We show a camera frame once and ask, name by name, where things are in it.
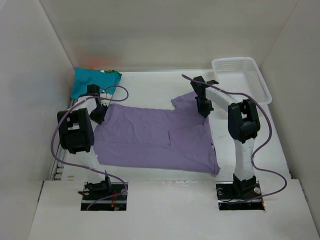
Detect aluminium frame rail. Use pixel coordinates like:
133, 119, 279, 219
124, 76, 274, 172
51, 98, 81, 181

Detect white plastic basket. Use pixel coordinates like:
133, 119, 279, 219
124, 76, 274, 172
211, 57, 272, 105

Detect lilac t shirt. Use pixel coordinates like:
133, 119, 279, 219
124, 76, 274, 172
93, 92, 220, 175

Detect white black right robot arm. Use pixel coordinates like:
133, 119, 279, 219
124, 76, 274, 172
190, 76, 261, 200

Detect teal t shirt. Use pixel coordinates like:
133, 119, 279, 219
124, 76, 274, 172
70, 67, 122, 100

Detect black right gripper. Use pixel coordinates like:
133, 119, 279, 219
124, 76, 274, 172
196, 96, 215, 118

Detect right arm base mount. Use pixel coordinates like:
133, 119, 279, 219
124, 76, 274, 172
216, 181, 265, 211

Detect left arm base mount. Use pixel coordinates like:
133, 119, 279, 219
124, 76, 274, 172
78, 176, 129, 212

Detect green t shirt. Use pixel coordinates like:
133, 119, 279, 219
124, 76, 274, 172
104, 70, 123, 77

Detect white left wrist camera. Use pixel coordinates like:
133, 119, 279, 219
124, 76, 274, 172
100, 92, 113, 101

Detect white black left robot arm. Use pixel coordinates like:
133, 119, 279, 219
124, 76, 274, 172
58, 84, 112, 200

